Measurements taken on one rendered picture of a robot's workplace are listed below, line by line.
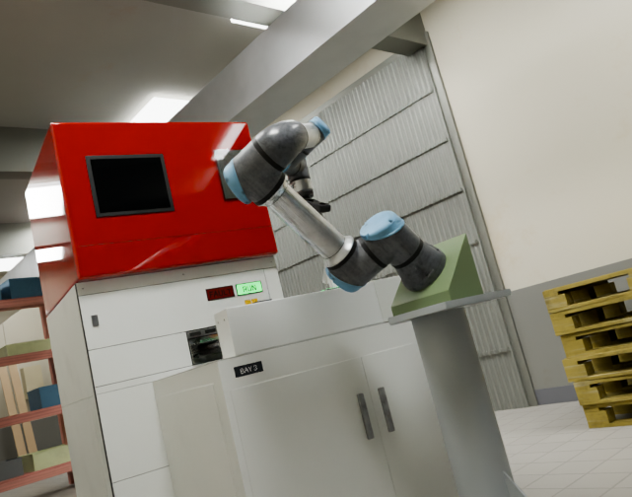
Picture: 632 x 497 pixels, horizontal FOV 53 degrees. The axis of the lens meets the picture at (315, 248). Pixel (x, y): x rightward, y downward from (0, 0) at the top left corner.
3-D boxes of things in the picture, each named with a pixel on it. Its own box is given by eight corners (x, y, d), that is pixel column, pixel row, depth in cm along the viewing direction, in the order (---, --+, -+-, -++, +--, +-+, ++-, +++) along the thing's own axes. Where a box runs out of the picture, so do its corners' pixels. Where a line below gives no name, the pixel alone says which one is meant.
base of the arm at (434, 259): (452, 247, 186) (431, 225, 183) (437, 286, 178) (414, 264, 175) (415, 257, 198) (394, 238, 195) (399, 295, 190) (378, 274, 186)
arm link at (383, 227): (424, 246, 178) (393, 214, 173) (388, 275, 181) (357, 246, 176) (415, 229, 189) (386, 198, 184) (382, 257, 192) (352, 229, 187)
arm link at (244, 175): (392, 272, 181) (254, 143, 160) (354, 305, 185) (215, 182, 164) (385, 252, 192) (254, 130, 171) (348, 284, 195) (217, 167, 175)
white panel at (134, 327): (94, 394, 219) (74, 284, 226) (293, 348, 264) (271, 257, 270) (96, 394, 217) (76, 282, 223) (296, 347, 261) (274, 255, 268)
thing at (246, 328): (222, 360, 188) (212, 314, 190) (368, 326, 218) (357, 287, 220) (235, 356, 180) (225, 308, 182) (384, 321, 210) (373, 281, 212)
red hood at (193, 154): (45, 318, 281) (24, 191, 292) (213, 291, 326) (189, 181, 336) (78, 279, 219) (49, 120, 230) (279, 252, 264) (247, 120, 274)
